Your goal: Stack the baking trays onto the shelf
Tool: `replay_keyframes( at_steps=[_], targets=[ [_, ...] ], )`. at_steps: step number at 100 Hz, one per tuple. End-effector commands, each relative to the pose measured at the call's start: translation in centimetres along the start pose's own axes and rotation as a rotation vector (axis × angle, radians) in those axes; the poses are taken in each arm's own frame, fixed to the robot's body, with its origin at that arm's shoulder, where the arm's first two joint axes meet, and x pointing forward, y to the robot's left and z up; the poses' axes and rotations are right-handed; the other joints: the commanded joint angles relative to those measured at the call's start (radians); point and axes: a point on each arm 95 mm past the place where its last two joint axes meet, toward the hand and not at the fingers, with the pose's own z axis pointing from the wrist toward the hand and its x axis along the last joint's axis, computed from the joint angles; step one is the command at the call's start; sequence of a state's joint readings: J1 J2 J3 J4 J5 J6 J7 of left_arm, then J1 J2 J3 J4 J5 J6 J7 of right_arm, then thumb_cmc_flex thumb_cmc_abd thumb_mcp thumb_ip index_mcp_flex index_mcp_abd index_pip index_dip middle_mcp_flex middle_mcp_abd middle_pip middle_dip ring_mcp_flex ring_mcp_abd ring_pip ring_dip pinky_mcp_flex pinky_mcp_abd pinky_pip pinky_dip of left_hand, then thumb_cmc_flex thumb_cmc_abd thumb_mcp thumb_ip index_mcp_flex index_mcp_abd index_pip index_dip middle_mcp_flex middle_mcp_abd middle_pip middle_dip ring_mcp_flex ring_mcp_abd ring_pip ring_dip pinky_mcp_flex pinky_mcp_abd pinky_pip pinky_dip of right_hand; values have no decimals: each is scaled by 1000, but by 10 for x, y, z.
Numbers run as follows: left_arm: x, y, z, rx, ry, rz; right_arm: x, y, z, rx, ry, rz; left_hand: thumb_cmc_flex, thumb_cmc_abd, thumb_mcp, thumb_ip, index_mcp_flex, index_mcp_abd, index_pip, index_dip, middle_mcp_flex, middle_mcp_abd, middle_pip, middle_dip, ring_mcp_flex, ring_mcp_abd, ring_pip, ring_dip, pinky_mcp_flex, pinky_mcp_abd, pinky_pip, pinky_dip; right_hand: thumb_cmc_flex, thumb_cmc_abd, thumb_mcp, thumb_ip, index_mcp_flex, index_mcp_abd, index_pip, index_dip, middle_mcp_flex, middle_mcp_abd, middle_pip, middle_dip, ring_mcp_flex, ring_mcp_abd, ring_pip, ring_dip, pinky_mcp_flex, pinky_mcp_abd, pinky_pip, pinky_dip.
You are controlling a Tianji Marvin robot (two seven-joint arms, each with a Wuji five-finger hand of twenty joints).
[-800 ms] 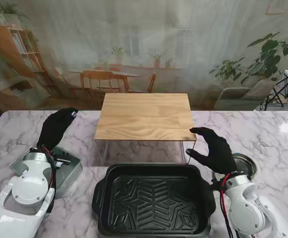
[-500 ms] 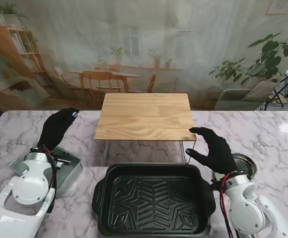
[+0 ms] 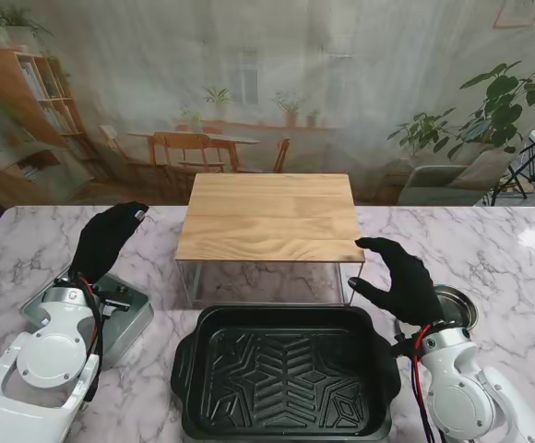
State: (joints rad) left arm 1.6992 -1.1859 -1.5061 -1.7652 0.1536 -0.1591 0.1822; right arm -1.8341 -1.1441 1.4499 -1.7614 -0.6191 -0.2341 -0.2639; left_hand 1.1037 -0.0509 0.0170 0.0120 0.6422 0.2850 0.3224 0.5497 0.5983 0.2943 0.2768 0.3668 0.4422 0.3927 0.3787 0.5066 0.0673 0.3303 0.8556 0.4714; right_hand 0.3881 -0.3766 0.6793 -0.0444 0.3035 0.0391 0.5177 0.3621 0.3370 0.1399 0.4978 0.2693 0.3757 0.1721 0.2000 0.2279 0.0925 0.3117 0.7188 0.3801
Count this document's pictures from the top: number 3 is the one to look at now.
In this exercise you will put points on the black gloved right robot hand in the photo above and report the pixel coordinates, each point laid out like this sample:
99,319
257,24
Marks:
410,286

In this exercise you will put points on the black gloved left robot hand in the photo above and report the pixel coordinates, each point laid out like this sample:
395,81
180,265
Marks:
103,240

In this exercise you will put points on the shiny steel bean-shaped pan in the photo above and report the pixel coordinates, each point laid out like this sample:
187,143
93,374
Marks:
459,304

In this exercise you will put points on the silver rectangular baking tin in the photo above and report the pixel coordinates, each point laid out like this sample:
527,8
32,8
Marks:
127,330

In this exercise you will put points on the black patterned baking tray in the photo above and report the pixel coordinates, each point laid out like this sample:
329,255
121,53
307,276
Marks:
286,374

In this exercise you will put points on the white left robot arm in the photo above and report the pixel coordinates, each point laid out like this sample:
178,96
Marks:
46,360

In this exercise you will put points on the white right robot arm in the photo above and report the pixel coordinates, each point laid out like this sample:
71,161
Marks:
456,397

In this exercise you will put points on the printed room scene backdrop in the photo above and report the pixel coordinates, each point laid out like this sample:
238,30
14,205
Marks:
157,69

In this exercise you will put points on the black tripod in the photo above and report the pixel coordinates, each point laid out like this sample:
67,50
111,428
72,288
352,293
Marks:
532,152

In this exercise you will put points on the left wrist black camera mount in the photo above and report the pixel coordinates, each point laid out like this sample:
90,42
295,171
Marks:
115,300

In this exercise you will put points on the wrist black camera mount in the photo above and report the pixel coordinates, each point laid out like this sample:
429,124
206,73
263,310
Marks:
401,347
115,300

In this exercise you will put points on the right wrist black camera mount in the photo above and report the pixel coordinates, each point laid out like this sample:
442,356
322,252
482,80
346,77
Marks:
401,347

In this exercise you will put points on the wooden shelf with metal frame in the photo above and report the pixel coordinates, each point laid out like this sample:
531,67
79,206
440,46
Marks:
272,221

